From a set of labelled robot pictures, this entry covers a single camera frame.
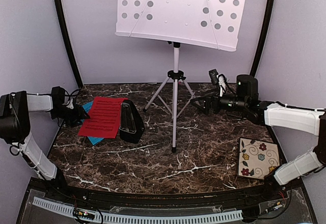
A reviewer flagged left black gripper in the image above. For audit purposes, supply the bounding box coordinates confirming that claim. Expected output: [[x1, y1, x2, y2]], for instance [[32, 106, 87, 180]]
[[50, 104, 90, 128]]

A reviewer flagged red sheet music paper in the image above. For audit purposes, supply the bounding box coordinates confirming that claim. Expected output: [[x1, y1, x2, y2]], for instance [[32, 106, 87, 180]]
[[78, 97, 126, 139]]

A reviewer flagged black metronome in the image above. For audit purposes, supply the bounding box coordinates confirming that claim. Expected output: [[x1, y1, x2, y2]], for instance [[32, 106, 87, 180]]
[[119, 99, 145, 144]]

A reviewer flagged white music stand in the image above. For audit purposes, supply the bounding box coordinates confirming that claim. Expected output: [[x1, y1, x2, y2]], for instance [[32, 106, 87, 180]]
[[114, 0, 249, 153]]

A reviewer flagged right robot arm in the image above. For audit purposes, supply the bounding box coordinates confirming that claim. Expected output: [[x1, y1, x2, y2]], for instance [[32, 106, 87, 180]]
[[190, 70, 325, 201]]

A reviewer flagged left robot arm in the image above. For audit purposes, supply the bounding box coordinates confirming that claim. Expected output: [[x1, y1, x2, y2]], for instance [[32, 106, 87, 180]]
[[1, 87, 90, 202]]

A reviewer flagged blue sheet music paper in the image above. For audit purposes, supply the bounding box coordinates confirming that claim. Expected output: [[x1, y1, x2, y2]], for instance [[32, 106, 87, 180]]
[[83, 102, 103, 146]]

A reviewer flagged floral ceramic tile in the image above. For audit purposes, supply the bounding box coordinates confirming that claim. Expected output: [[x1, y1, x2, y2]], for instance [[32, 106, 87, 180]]
[[237, 137, 280, 180]]

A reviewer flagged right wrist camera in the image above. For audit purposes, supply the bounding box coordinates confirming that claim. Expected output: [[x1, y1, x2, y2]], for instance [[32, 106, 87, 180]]
[[208, 69, 226, 97]]

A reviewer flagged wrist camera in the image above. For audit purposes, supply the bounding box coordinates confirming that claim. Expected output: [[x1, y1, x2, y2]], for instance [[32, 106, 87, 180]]
[[51, 86, 79, 107], [208, 69, 226, 97]]

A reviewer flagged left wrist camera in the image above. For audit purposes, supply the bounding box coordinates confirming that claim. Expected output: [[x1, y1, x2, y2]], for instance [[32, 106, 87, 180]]
[[51, 86, 79, 107]]

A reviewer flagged right black frame post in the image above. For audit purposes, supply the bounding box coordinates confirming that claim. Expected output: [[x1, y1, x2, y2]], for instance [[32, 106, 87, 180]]
[[250, 0, 275, 77]]

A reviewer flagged black frame post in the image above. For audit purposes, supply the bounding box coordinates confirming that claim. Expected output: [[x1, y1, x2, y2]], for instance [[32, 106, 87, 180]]
[[54, 0, 84, 89], [250, 0, 275, 77]]

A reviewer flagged white slotted cable duct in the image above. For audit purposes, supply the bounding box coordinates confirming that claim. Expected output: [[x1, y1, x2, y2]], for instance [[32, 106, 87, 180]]
[[32, 197, 243, 223]]

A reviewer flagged left black frame post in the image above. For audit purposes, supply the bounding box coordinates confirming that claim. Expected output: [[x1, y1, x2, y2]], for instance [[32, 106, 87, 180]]
[[54, 0, 84, 89]]

